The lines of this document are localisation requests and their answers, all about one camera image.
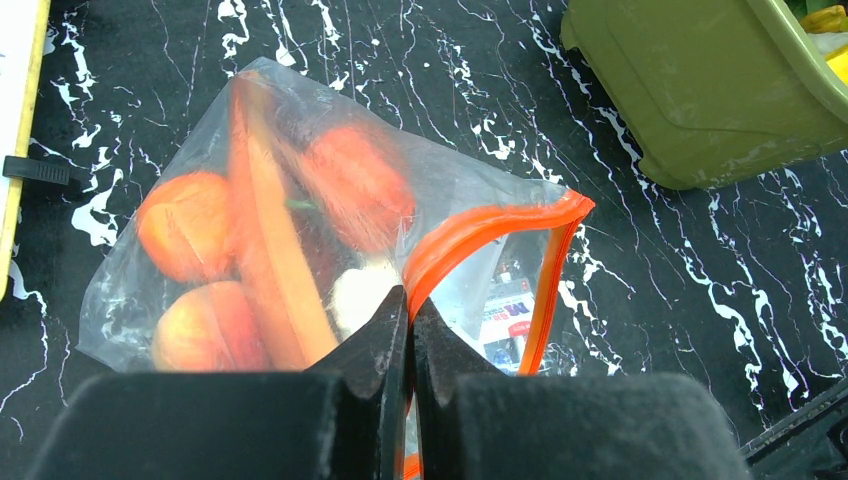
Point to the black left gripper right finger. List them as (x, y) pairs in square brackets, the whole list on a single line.
[(475, 422)]

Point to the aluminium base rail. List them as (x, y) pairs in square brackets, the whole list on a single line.
[(810, 443)]

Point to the yellow framed whiteboard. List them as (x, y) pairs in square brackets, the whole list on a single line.
[(23, 37)]

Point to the toy peach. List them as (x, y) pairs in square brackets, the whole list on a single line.
[(208, 329)]

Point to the olive green plastic bin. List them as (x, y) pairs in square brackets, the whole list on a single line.
[(714, 92)]

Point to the clear zip bag orange zipper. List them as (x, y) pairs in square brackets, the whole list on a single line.
[(471, 219)]

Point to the orange toy tangerine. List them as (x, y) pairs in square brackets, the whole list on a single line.
[(184, 226)]

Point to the orange toy carrot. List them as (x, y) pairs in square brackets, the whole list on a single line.
[(272, 265)]

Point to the white toy mushroom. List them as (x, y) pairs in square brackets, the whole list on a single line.
[(357, 293)]

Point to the red toy strawberry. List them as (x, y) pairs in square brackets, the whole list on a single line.
[(357, 173)]

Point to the yellow toy banana bunch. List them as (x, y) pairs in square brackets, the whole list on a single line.
[(838, 63)]

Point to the pack of coloured markers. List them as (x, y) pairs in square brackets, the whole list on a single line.
[(506, 320)]

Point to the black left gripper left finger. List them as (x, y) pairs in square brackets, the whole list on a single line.
[(342, 418)]

